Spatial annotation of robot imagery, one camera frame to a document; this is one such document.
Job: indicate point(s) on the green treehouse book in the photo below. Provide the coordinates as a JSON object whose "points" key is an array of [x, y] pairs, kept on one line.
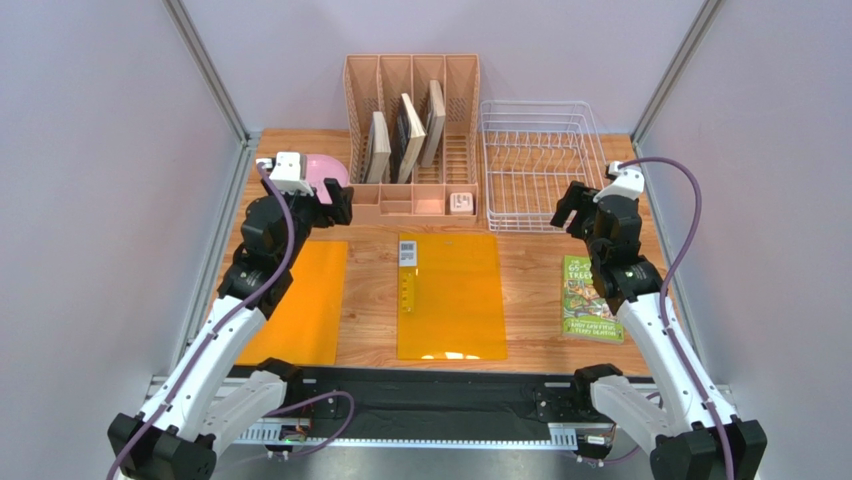
{"points": [[585, 315]]}

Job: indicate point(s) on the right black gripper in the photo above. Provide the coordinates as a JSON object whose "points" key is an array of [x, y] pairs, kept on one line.
{"points": [[584, 211]]}

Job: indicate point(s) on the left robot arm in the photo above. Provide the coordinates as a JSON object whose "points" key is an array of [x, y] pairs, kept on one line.
{"points": [[213, 346]]}

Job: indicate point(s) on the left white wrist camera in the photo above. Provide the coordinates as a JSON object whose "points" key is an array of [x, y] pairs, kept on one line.
{"points": [[288, 172]]}

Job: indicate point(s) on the pink plastic file organizer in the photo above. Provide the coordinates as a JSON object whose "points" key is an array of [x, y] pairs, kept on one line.
{"points": [[374, 82]]}

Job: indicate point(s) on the pink plate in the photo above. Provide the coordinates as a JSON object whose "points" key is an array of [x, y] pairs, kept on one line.
{"points": [[320, 167]]}

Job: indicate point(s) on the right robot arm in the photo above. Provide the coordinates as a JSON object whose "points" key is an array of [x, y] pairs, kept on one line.
{"points": [[666, 353]]}

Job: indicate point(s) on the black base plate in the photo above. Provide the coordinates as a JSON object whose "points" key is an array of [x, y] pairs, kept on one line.
{"points": [[399, 404]]}

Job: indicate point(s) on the middle book black cover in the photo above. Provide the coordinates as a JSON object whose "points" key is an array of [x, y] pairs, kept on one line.
{"points": [[408, 140]]}

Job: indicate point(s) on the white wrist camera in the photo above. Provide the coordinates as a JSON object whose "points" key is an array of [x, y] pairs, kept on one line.
{"points": [[625, 181], [288, 172]]}

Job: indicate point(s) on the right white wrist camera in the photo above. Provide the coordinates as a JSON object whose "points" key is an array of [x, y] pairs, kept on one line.
{"points": [[625, 181]]}

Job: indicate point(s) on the left orange plastic sheet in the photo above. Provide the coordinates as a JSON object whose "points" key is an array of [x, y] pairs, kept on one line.
{"points": [[304, 328]]}

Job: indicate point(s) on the white power adapter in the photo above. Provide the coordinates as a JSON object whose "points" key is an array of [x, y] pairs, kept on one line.
{"points": [[461, 203]]}

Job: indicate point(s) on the white wire dish rack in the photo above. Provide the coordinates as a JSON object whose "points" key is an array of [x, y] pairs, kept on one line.
{"points": [[533, 151]]}

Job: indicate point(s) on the left book blue cover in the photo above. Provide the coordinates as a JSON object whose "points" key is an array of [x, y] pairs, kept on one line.
{"points": [[378, 150]]}

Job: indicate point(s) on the right book grey cover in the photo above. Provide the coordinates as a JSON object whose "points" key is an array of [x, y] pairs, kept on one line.
{"points": [[435, 121]]}

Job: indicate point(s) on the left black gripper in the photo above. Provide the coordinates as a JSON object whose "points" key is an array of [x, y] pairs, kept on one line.
{"points": [[327, 213]]}

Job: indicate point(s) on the aluminium rail frame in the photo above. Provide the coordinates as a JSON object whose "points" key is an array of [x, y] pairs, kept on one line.
{"points": [[689, 433]]}

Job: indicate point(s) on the centre orange plastic sheet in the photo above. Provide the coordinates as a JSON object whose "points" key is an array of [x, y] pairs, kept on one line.
{"points": [[449, 298]]}

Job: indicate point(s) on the orange plastic sheet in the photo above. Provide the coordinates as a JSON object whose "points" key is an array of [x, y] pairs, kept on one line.
{"points": [[304, 328], [449, 298]]}

